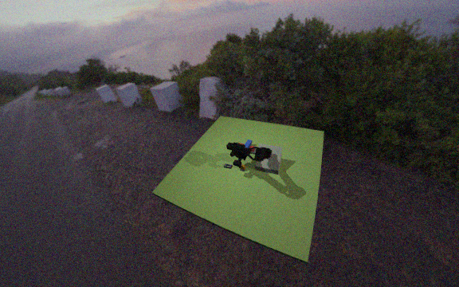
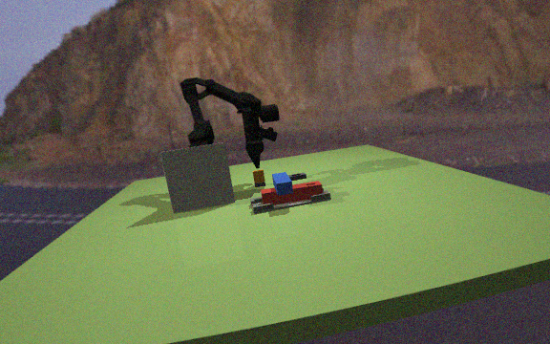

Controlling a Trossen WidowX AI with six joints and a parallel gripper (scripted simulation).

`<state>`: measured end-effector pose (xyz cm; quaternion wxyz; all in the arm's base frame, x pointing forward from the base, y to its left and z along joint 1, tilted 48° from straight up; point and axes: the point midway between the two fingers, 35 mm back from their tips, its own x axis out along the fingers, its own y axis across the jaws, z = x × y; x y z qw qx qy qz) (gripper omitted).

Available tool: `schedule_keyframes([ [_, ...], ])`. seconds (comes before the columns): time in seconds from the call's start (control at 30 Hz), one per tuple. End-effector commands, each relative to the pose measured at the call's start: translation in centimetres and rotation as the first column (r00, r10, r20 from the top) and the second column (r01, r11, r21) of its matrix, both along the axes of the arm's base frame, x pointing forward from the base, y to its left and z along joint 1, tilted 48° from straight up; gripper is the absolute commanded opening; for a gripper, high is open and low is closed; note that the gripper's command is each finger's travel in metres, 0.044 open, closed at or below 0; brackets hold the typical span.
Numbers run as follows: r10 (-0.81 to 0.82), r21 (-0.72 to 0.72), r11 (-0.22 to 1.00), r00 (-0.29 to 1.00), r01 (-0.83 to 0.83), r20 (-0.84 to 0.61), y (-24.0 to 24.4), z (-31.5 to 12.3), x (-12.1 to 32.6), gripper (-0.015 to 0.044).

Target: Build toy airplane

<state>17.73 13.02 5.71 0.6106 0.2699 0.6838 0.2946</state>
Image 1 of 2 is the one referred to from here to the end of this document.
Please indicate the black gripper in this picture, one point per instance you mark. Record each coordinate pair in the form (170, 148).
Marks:
(238, 163)

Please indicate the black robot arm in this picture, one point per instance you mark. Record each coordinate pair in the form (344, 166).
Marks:
(261, 152)

